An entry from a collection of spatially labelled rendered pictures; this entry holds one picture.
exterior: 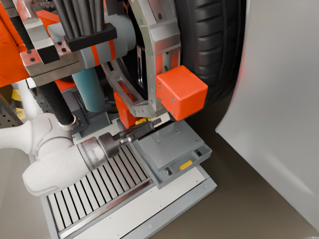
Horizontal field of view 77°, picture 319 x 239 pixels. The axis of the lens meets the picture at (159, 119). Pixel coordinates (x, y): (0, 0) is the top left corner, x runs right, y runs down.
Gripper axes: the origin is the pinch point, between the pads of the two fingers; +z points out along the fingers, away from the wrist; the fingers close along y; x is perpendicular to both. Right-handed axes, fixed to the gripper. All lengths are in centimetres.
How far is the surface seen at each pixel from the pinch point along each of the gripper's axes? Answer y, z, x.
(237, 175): -31, 43, -59
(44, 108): -82, -38, 23
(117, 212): -39, -26, -41
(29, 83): -74, -37, 39
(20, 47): -43, -30, 48
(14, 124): -88, -57, 21
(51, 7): -115, -3, 94
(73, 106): -49, -22, 16
